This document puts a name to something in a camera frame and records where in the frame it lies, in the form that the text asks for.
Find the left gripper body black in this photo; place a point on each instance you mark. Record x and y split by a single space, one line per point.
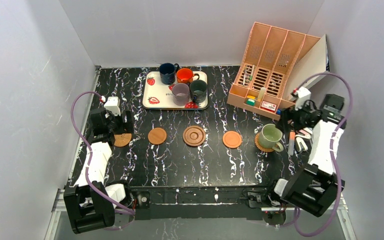
125 122

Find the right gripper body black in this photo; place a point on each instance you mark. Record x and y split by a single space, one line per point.
291 117

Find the light green mug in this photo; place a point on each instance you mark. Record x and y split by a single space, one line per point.
269 138

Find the dark ringed wooden coaster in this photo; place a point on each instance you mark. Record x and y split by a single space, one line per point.
194 135

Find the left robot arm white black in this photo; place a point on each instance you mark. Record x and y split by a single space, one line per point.
90 204

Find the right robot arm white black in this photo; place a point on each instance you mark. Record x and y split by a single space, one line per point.
314 187

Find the cork coaster far left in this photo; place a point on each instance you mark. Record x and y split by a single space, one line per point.
121 140

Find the woven rattan coaster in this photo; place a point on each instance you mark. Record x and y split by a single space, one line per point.
257 144

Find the smooth wooden coaster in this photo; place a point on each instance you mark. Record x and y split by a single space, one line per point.
157 136

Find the orange round coaster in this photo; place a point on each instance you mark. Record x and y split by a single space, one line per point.
232 139

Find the white marker pen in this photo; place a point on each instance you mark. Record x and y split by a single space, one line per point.
291 143

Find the red white small box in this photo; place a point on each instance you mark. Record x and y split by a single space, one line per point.
268 106

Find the white binder folder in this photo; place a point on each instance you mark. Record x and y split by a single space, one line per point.
313 58

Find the green yellow eraser block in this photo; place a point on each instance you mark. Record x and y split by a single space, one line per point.
250 100

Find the white strawberry tray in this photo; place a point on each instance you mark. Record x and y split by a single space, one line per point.
157 95

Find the pink desk file organizer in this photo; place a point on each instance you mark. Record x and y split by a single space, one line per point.
268 59

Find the lilac mug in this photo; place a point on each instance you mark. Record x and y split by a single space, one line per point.
181 94

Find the navy blue mug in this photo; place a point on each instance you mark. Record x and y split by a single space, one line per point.
167 72

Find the orange mug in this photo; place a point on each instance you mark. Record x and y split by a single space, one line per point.
186 76

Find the dark green mug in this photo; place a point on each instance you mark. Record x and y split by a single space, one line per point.
198 91

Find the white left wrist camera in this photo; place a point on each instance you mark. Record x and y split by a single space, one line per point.
112 105

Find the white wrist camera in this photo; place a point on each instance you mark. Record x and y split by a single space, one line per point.
301 95
112 105

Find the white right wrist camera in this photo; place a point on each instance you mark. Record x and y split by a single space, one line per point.
301 95

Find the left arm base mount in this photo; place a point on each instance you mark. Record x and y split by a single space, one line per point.
135 200

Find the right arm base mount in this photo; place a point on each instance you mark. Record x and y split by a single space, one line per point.
272 207

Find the aluminium front rail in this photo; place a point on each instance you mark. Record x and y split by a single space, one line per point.
208 202

